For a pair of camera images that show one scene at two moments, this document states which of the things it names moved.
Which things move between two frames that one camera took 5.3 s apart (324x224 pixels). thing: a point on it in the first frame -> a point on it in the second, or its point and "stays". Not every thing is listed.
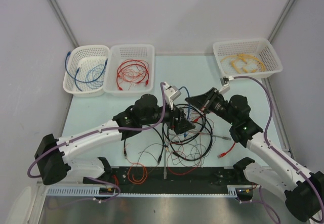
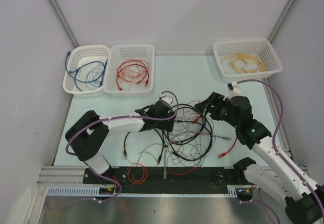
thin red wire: x=188 y=173 stays
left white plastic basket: x=87 y=69 stays
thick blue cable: x=185 y=134 -> x=82 y=66
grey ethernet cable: x=165 y=171 stays
